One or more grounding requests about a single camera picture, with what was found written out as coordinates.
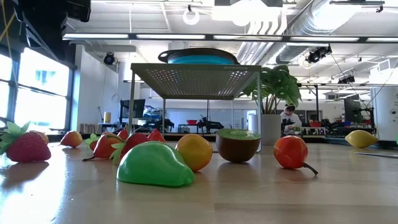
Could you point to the blue collapsible colander bowl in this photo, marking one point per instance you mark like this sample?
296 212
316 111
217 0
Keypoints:
199 59

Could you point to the black background robot arm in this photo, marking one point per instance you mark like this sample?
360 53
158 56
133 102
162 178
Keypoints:
161 124
209 124

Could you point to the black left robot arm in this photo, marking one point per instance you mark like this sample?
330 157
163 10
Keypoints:
77 9

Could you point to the red background bowl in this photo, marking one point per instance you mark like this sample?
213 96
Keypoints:
191 122

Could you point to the orange yellow toy pear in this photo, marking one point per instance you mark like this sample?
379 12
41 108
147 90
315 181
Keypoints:
196 152

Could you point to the toy kiwi half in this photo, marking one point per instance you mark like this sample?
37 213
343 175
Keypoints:
237 149

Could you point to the black computer monitor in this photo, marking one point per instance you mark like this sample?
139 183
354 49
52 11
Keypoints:
132 109

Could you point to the green toy pear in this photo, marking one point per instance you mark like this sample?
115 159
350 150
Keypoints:
154 166

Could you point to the red toy strawberry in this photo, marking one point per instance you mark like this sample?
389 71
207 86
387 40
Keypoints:
28 149
123 134
92 143
134 143

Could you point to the long overhead light bar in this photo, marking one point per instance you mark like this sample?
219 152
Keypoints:
171 36

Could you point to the potted green plant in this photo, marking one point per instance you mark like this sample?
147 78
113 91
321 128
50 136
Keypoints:
280 87

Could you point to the person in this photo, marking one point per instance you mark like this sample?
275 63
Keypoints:
290 121

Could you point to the yellow cylinder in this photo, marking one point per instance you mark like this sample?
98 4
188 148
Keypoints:
107 117

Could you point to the red orange toy persimmon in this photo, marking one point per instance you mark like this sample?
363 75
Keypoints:
289 152

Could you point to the orange toy peach with stem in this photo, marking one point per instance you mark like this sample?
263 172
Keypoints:
104 147

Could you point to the black ceiling spotlight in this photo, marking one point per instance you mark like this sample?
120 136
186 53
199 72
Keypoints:
109 58

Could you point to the dark background monitor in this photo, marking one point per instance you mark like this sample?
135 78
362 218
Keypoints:
351 110

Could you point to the large bright window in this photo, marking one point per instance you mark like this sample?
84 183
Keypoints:
43 93

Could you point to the pointed yellow toy lemon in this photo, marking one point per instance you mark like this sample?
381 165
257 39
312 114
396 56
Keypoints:
360 139

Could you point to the black ceiling track fixture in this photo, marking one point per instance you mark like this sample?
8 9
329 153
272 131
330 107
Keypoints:
357 2

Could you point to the black ceiling camera rig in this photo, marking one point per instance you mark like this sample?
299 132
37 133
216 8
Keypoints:
318 53

